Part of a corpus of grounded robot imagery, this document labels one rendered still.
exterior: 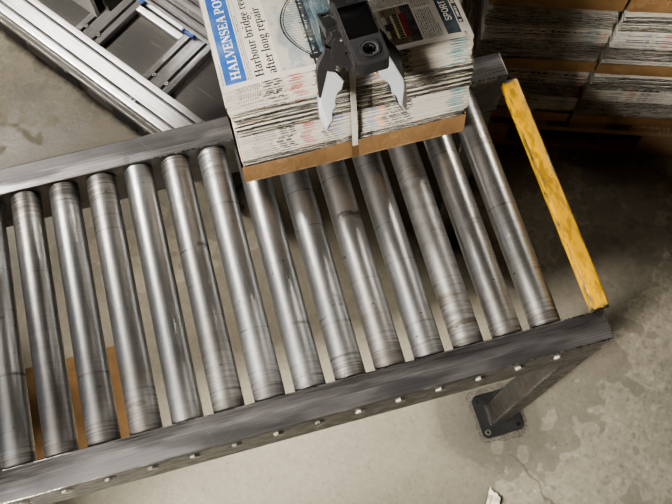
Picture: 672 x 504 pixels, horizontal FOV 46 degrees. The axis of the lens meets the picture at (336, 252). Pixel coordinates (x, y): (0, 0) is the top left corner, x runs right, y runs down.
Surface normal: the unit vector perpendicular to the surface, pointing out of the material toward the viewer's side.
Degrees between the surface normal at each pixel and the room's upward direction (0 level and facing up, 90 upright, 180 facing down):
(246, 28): 9
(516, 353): 0
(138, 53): 0
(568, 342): 0
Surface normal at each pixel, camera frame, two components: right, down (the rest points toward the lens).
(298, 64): -0.02, -0.52
